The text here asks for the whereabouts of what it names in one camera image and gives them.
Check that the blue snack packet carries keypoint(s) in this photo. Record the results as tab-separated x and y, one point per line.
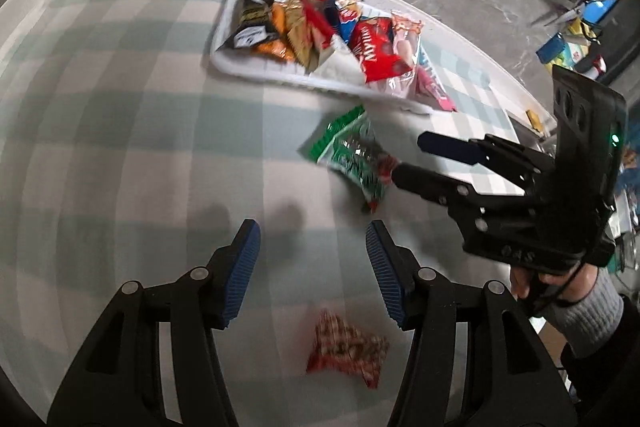
346	23

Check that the black snack packet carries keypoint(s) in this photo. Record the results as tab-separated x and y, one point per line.
252	12

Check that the red checked snack packet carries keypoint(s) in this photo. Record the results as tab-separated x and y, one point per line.
345	347

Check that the orange snack packet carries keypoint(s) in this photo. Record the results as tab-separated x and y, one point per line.
276	19

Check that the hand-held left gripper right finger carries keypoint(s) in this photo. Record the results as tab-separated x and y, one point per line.
385	267

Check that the gold snack packet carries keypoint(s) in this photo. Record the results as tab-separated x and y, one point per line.
300	32

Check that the small yellow object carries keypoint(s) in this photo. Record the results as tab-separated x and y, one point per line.
535	119

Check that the red snack bag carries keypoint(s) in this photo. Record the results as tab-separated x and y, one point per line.
375	52

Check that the pile of blue yellow boxes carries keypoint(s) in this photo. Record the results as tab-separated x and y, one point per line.
570	47

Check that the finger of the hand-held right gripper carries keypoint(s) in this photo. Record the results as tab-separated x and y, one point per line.
425	181
465	151

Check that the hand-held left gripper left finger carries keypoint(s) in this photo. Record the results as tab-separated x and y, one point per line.
242	272

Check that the green snack packet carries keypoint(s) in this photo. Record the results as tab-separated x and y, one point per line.
350	152

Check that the white and red long packet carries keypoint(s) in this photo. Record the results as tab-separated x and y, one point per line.
340	64

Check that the white plastic tray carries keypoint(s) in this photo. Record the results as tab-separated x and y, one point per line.
237	63

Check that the person's right forearm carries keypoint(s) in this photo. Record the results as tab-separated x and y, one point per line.
595	327

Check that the white strawberry print packet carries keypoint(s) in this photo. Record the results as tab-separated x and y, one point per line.
407	42

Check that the pink snack packet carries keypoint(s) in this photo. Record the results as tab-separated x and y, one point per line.
430	87

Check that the grey scissors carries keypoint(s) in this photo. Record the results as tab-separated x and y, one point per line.
557	7

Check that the person's right hand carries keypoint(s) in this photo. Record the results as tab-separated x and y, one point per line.
550	282

